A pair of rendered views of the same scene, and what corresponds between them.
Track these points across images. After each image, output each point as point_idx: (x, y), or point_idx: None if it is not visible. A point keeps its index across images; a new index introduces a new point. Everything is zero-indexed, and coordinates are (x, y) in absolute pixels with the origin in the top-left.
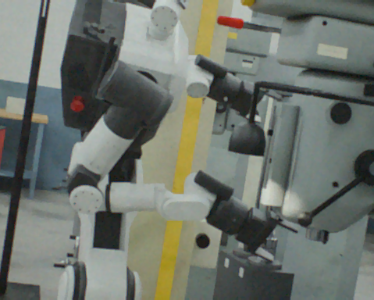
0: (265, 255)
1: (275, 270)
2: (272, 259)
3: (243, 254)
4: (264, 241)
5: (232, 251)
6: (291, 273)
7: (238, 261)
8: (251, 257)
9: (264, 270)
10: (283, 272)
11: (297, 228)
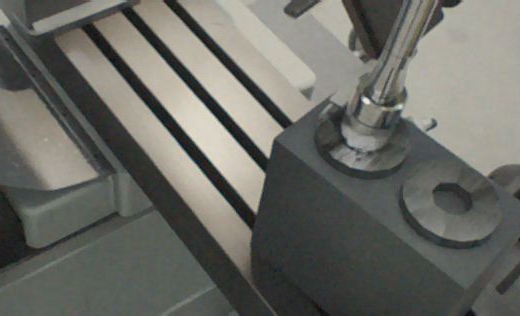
0: (349, 84)
1: (315, 115)
2: (333, 96)
3: (441, 160)
4: (348, 14)
5: (511, 224)
6: (279, 133)
7: (423, 132)
8: (404, 132)
9: (331, 95)
10: (295, 122)
11: (292, 8)
